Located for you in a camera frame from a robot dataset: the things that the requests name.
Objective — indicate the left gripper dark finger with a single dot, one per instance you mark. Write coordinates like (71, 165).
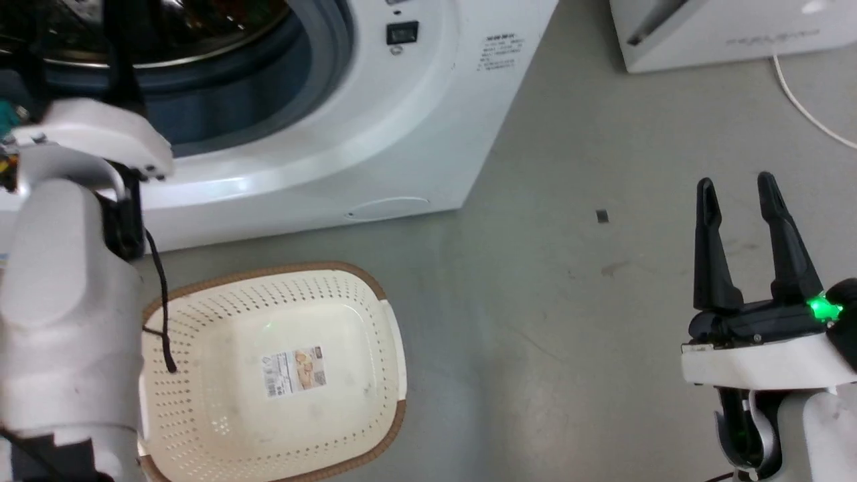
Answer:
(30, 53)
(124, 60)

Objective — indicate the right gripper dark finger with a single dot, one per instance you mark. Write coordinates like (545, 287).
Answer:
(789, 248)
(711, 261)

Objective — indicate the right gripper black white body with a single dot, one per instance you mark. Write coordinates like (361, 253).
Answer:
(763, 348)

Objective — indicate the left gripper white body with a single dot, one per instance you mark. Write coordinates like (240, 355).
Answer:
(100, 134)

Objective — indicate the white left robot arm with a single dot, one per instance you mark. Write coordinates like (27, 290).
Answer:
(63, 314)

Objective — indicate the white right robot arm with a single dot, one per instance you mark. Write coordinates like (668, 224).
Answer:
(823, 435)

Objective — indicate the steel washing machine drum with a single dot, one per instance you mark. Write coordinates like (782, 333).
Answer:
(201, 33)

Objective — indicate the white front-load washing machine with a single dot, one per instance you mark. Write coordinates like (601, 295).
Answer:
(375, 134)

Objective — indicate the cream perforated laundry basket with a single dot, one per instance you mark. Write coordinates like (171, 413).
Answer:
(221, 415)

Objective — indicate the grey rubber door gasket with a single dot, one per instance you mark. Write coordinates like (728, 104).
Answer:
(294, 73)

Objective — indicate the black door latch socket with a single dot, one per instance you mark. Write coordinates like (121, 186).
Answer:
(402, 32)

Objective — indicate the printed text label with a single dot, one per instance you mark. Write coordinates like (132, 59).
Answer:
(499, 53)

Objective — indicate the oval filter cover flap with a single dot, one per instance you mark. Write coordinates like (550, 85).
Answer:
(388, 208)

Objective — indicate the product label sticker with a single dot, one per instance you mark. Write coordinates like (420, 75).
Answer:
(293, 371)

